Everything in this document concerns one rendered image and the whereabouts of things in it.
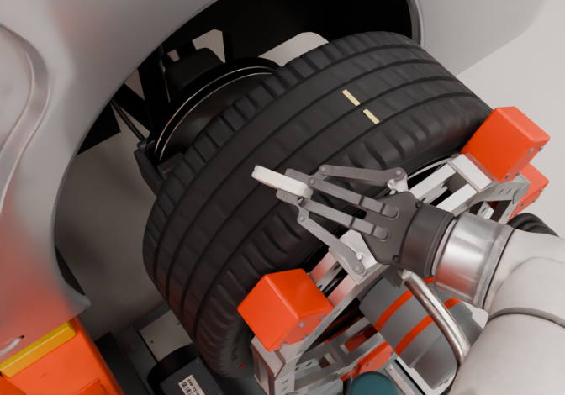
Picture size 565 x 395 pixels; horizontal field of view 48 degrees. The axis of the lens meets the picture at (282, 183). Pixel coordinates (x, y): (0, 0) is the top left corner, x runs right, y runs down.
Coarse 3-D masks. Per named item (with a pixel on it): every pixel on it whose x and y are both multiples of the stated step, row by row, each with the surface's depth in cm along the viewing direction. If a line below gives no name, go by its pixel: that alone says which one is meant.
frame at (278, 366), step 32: (416, 192) 88; (480, 192) 88; (512, 192) 104; (320, 288) 90; (352, 288) 84; (256, 352) 94; (288, 352) 90; (320, 352) 124; (352, 352) 127; (288, 384) 102; (320, 384) 121
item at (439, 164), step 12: (444, 156) 97; (456, 156) 100; (420, 168) 94; (432, 168) 105; (408, 180) 132; (420, 180) 106; (384, 192) 91; (396, 192) 135; (444, 192) 125; (432, 204) 129; (360, 216) 108; (336, 228) 90; (312, 252) 90; (324, 252) 109; (300, 264) 91; (312, 264) 104; (336, 276) 115; (324, 288) 116; (348, 312) 132; (252, 336) 102
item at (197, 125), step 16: (224, 80) 115; (240, 80) 115; (256, 80) 118; (192, 96) 113; (208, 96) 112; (224, 96) 115; (176, 112) 113; (192, 112) 112; (208, 112) 115; (176, 128) 113; (192, 128) 116; (160, 144) 117; (176, 144) 116; (192, 144) 120; (160, 160) 117
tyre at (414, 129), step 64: (320, 64) 93; (384, 64) 95; (256, 128) 89; (320, 128) 87; (384, 128) 87; (448, 128) 90; (192, 192) 92; (256, 192) 88; (192, 256) 93; (256, 256) 86; (192, 320) 98
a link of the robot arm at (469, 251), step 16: (464, 224) 64; (480, 224) 64; (496, 224) 64; (448, 240) 63; (464, 240) 62; (480, 240) 62; (496, 240) 62; (448, 256) 63; (464, 256) 62; (480, 256) 62; (496, 256) 61; (432, 272) 66; (448, 272) 63; (464, 272) 62; (480, 272) 61; (448, 288) 64; (464, 288) 63; (480, 288) 62; (480, 304) 63
